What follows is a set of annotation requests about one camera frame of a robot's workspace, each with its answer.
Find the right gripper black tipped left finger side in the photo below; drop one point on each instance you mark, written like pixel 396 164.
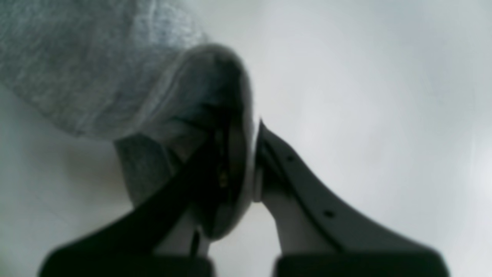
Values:
pixel 168 235

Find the right gripper white right finger side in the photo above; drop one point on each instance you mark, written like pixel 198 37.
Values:
pixel 321 235

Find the grey T-shirt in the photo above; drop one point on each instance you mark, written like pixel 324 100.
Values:
pixel 111 69

